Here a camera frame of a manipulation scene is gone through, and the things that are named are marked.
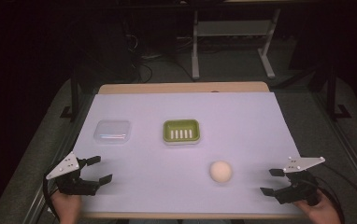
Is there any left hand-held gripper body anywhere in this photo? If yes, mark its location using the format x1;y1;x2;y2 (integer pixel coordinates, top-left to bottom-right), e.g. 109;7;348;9
45;151;102;197

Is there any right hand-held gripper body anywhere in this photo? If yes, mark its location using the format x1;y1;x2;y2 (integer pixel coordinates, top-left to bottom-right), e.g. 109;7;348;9
274;156;326;206

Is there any person's left hand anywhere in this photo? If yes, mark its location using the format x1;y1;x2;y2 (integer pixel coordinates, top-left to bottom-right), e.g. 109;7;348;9
50;190;83;224

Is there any person's right hand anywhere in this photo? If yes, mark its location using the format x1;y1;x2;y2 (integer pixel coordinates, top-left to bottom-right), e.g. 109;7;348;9
293;189;343;224

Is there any clear plastic box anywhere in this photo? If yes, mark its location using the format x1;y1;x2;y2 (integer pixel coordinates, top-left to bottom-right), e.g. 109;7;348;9
93;119;132;146

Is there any round cream soap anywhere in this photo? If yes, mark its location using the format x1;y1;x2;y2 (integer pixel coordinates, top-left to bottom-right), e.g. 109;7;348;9
209;160;234;184

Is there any pale lavender table mat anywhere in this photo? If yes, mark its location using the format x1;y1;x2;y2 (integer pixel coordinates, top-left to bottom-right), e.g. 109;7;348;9
72;91;303;216

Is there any black metal stand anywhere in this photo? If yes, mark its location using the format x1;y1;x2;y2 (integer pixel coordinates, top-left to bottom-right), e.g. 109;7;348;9
321;64;352;121
59;69;81;123

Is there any green soap dish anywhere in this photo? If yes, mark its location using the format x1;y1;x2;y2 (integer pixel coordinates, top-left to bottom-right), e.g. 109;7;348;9
162;119;202;146

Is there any white metal stand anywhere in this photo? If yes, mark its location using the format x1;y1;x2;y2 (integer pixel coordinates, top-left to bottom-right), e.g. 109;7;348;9
191;7;282;81

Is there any black cable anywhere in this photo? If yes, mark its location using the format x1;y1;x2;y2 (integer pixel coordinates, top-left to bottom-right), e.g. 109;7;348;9
41;175;60;219
316;161;357;224

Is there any aluminium frame rail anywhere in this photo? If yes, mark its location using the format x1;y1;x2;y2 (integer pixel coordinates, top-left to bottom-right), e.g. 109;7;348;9
21;92;95;224
311;91;357;206

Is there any tangle of floor cables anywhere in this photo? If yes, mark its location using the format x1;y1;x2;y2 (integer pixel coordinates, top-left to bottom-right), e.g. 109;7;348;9
123;32;196;84

